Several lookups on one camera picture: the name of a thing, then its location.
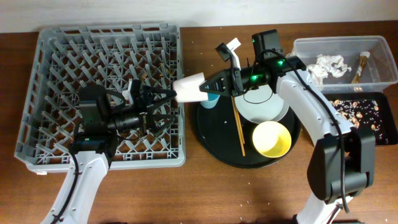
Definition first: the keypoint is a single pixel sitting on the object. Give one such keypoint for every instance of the light blue plastic cup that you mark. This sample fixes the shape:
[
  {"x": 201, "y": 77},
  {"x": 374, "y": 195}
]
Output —
[{"x": 211, "y": 101}]

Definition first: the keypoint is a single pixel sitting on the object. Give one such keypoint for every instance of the wooden chopstick left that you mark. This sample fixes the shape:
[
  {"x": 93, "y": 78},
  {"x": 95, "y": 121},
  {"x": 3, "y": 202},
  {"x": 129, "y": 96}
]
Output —
[{"x": 241, "y": 145}]

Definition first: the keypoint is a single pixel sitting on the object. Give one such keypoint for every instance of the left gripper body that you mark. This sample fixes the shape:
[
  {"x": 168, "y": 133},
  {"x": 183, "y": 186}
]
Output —
[{"x": 138, "y": 112}]

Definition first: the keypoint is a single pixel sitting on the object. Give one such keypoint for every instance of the grey dishwasher rack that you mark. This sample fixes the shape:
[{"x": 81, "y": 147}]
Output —
[{"x": 70, "y": 58}]

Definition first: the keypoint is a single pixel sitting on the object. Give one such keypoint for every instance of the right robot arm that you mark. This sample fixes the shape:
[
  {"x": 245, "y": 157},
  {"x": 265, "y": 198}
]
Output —
[{"x": 342, "y": 163}]

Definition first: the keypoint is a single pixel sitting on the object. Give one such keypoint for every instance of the yellow bowl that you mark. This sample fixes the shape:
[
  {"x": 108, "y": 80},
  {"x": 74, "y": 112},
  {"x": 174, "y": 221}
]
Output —
[{"x": 271, "y": 139}]

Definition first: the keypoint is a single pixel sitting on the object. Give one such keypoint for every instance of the clear plastic waste bin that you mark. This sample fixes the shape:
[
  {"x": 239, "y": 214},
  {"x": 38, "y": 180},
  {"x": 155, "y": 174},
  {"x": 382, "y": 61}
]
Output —
[{"x": 379, "y": 73}]

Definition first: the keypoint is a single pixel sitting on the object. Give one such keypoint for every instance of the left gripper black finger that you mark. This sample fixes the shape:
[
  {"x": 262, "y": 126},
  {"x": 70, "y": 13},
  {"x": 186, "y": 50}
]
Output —
[
  {"x": 156, "y": 97},
  {"x": 158, "y": 123}
]

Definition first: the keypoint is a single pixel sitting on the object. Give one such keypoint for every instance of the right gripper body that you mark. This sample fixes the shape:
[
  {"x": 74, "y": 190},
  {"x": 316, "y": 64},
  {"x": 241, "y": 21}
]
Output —
[{"x": 247, "y": 78}]

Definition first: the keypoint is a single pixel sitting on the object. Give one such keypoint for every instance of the crumpled white napkin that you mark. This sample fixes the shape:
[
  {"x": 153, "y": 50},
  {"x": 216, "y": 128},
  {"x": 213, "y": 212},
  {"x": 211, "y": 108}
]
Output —
[{"x": 327, "y": 65}]

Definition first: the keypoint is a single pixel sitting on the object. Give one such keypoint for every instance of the black rectangular tray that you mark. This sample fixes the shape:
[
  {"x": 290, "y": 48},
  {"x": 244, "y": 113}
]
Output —
[{"x": 388, "y": 125}]

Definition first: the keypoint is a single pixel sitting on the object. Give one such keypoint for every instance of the food scraps pile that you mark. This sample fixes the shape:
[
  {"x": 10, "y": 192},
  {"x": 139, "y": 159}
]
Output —
[{"x": 362, "y": 113}]

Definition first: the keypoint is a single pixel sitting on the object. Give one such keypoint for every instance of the white round plate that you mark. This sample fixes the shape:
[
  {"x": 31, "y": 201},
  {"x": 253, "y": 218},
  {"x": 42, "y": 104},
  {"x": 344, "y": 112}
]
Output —
[{"x": 261, "y": 105}]

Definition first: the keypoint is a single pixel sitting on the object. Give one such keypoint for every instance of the wooden chopstick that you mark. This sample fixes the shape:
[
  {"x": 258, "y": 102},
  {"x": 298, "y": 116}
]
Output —
[
  {"x": 241, "y": 145},
  {"x": 241, "y": 135}
]

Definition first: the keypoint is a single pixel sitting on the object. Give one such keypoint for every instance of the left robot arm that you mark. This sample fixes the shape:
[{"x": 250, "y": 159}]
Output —
[{"x": 105, "y": 113}]

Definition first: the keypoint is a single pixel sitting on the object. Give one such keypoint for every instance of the gold foil wrapper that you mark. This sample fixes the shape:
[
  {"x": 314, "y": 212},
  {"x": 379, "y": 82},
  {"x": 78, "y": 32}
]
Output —
[{"x": 363, "y": 59}]

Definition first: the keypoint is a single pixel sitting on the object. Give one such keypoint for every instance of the round black tray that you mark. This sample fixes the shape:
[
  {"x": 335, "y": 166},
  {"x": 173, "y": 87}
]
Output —
[{"x": 216, "y": 129}]

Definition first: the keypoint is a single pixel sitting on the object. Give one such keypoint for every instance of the wooden chopstick right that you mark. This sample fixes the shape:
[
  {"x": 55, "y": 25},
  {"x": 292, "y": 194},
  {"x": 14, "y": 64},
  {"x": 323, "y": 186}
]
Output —
[{"x": 241, "y": 135}]

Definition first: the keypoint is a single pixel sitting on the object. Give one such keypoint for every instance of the white paper cup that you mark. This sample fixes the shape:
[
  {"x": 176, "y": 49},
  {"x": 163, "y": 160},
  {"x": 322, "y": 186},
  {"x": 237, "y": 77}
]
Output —
[{"x": 188, "y": 89}]

